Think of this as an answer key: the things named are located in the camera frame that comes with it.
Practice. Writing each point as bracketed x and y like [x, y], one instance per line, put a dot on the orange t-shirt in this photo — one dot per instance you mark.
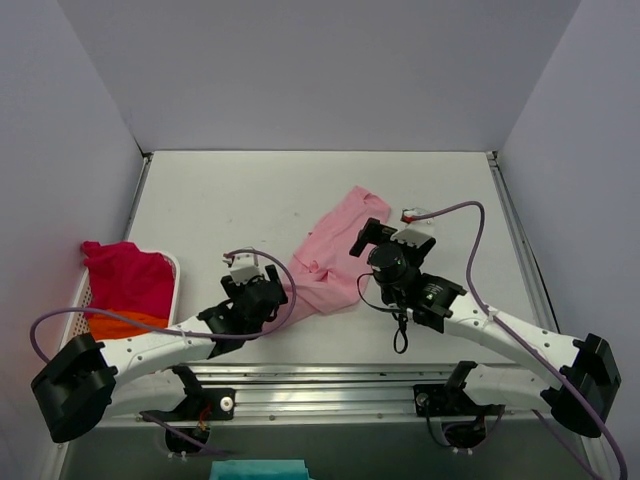
[103, 327]

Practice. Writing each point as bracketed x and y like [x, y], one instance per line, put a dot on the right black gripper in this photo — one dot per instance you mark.
[373, 232]

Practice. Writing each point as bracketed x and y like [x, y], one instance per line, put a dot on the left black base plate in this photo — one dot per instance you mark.
[181, 397]

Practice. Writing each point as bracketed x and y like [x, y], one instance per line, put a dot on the white perforated plastic basket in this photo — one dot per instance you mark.
[76, 322]

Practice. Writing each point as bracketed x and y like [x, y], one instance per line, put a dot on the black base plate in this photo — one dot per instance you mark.
[449, 399]
[181, 397]

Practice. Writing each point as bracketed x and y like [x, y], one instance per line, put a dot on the aluminium extrusion rail frame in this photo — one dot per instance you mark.
[330, 389]

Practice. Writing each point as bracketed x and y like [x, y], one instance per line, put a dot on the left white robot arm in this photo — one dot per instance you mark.
[75, 388]

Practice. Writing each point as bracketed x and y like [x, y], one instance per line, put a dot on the teal folded cloth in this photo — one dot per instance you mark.
[259, 469]

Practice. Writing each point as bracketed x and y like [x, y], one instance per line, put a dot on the pink t-shirt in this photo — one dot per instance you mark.
[324, 272]

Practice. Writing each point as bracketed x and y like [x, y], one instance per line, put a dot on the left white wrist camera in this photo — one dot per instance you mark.
[243, 266]

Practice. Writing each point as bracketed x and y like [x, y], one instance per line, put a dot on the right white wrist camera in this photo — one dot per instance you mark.
[414, 235]

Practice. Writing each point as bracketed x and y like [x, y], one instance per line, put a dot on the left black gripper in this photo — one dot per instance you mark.
[272, 275]

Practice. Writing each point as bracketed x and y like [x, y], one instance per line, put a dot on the magenta t-shirt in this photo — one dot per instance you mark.
[124, 278]

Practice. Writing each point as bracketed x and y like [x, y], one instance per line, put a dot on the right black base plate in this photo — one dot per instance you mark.
[449, 399]

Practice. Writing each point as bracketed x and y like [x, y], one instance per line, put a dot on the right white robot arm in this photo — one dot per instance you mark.
[575, 381]

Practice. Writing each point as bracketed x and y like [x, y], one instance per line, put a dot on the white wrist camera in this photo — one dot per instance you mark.
[414, 235]
[243, 266]

